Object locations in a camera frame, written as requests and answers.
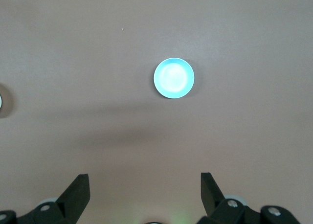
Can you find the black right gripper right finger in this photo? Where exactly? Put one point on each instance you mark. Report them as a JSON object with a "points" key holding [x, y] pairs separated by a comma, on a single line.
{"points": [[220, 211]]}

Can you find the white bowl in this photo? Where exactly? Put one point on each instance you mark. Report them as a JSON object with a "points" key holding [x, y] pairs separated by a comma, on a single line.
{"points": [[0, 103]]}

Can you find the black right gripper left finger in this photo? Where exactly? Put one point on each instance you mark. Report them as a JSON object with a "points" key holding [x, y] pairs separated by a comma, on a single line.
{"points": [[68, 204]]}

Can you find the blue bowl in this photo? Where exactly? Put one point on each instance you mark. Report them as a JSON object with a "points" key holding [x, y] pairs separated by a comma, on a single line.
{"points": [[174, 78]]}

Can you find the brown table cloth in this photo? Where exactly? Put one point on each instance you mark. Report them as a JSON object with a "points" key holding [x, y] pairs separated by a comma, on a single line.
{"points": [[156, 38]]}

